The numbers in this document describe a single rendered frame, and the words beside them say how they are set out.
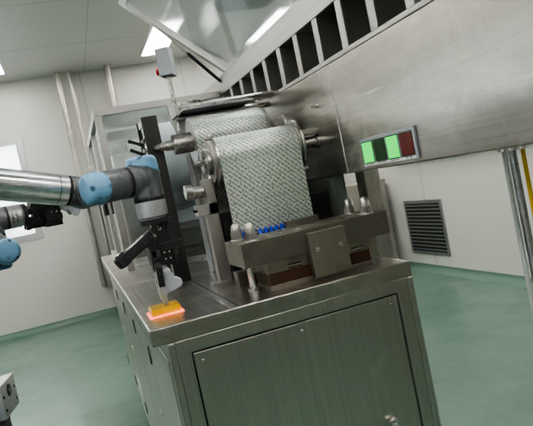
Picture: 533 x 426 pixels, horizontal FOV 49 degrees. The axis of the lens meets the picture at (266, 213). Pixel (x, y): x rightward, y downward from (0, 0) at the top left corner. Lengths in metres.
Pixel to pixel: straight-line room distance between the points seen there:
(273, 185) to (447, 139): 0.58
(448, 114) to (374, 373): 0.67
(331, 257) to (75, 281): 5.84
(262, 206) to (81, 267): 5.61
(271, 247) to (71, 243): 5.79
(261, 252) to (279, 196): 0.27
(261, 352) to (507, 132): 0.72
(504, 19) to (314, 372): 0.87
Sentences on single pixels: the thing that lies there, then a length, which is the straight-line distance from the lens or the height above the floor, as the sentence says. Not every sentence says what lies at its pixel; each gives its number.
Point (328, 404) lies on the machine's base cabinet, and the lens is 1.49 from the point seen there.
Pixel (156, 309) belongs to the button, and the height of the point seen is 0.92.
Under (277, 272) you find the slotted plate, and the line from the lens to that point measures 1.46.
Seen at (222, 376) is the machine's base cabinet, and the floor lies 0.75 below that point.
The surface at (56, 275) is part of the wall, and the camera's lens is 7.15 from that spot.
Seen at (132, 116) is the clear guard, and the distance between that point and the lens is 2.64.
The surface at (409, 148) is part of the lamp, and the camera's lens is 1.34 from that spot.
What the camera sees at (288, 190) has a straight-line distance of 1.66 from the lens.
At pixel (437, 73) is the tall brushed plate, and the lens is 1.23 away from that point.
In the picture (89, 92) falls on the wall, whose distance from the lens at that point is 7.27.
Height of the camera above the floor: 1.17
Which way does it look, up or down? 3 degrees down
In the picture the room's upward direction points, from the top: 12 degrees counter-clockwise
